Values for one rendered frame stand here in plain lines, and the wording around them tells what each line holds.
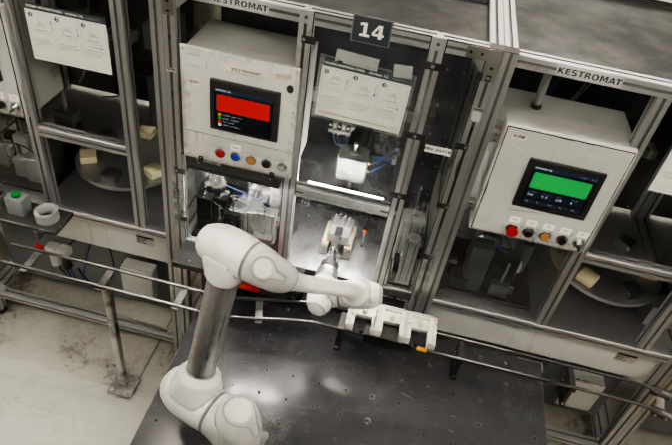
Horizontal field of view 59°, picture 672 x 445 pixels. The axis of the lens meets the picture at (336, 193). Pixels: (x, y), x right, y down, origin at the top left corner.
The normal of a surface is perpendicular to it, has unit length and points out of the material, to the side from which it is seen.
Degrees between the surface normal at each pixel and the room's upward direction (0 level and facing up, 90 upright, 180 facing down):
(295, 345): 0
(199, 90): 90
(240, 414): 5
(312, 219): 0
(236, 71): 90
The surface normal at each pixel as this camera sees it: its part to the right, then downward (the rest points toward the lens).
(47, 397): 0.13, -0.76
